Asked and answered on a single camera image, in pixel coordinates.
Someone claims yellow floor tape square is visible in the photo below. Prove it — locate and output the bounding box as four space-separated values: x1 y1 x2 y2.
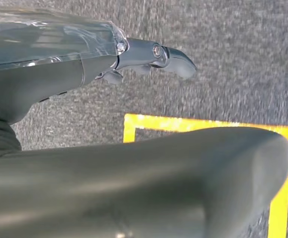
122 113 288 238

